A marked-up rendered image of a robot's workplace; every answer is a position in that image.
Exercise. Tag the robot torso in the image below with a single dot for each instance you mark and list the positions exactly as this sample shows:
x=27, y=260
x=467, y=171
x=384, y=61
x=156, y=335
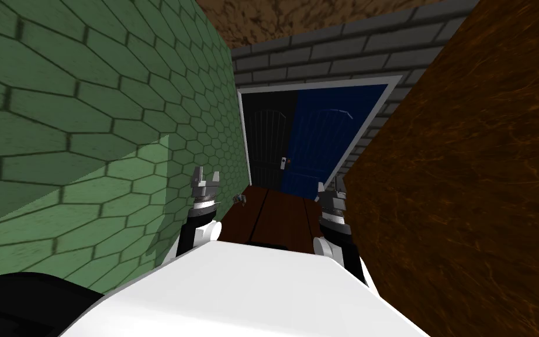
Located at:
x=251, y=295

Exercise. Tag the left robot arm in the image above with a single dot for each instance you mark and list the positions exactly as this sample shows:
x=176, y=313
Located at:
x=194, y=229

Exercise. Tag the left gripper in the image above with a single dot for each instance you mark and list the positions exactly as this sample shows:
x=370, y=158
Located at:
x=204, y=193

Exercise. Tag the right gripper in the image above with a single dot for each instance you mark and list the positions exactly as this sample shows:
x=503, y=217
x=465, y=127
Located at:
x=332, y=201

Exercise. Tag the dark brown door leaf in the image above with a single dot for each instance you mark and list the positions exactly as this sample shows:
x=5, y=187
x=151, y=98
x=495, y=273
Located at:
x=274, y=220

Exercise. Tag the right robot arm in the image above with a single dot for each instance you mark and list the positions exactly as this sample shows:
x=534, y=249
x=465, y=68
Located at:
x=339, y=238

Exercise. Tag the black door leaf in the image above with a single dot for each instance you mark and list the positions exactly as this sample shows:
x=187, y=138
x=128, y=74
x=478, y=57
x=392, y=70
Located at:
x=267, y=140

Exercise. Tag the blue door leaf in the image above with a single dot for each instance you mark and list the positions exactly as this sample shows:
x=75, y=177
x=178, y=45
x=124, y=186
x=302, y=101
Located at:
x=325, y=135

